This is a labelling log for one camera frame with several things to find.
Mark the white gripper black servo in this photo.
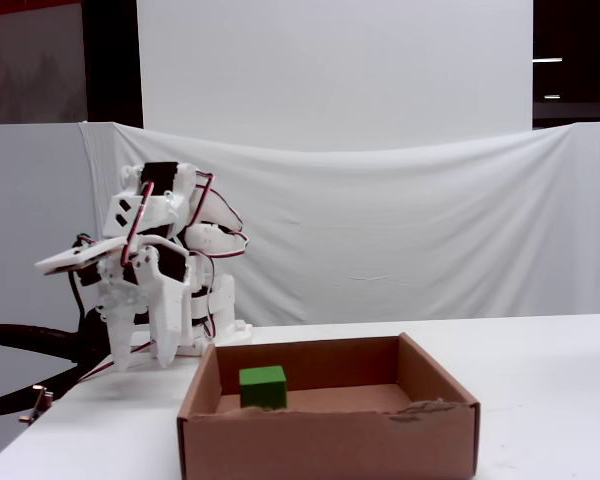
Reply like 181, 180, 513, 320
97, 234, 196, 375

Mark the green cube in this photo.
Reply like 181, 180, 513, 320
238, 365, 288, 410

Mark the brown cardboard box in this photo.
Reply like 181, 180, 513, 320
176, 332, 481, 480

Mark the grey partition panel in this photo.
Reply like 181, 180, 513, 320
0, 122, 89, 331

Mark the white cloth backdrop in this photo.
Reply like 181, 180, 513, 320
77, 119, 600, 329

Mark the dark brown cabinet door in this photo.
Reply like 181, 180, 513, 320
0, 0, 89, 126

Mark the white background board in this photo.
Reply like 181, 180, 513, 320
136, 0, 535, 151

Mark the red black servo cable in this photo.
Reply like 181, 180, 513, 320
77, 339, 157, 385
192, 172, 250, 261
119, 180, 156, 269

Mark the thin black cable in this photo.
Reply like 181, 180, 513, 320
68, 269, 89, 326

